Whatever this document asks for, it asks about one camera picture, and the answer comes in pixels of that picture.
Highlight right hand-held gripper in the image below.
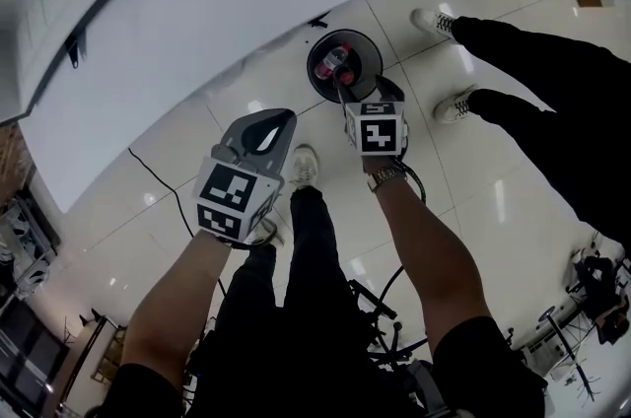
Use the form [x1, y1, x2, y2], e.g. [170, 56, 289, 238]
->
[336, 74, 411, 159]

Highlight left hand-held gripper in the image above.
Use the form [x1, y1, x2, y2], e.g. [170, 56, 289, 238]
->
[191, 108, 299, 245]

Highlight black round bin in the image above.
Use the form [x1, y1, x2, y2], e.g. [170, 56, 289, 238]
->
[306, 29, 385, 105]

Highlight clear plastic bottle red cap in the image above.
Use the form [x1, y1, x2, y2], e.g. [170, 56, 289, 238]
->
[315, 41, 354, 80]

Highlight person's right forearm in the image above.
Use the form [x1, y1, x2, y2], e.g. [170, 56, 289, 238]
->
[362, 154, 494, 351]

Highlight person's left forearm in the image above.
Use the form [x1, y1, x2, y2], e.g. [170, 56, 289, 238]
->
[119, 230, 233, 373]

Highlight person's right white shoe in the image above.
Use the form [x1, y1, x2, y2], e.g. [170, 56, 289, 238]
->
[289, 144, 321, 189]

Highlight person's white shoe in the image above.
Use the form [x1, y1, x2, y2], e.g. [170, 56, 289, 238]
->
[289, 144, 321, 189]
[409, 7, 457, 41]
[245, 217, 286, 249]
[433, 84, 482, 125]

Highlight metal wristwatch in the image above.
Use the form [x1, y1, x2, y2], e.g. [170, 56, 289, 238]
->
[365, 165, 410, 194]

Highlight person's left white shoe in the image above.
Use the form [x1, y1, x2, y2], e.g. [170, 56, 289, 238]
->
[245, 217, 286, 249]

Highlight person's black trousers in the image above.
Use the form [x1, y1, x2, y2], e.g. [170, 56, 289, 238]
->
[216, 186, 356, 358]

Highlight black mini fridge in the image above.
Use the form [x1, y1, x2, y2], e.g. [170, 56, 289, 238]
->
[0, 0, 133, 124]

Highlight metal storage rack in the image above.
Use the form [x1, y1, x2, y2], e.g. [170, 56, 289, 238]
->
[0, 193, 61, 299]

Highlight person's black shirt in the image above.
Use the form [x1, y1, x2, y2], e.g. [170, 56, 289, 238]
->
[105, 314, 548, 418]

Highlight black display cabinet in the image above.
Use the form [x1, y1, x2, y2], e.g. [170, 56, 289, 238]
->
[0, 297, 70, 407]

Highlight black floor cable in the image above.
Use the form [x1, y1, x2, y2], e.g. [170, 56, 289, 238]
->
[127, 147, 198, 239]

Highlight black chest mount bracket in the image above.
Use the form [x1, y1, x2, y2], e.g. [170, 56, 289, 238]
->
[347, 277, 430, 368]

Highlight wooden box with frame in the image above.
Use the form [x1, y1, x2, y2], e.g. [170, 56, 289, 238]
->
[63, 307, 130, 383]

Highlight grey chest strap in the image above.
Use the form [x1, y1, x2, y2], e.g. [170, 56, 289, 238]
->
[408, 359, 445, 418]

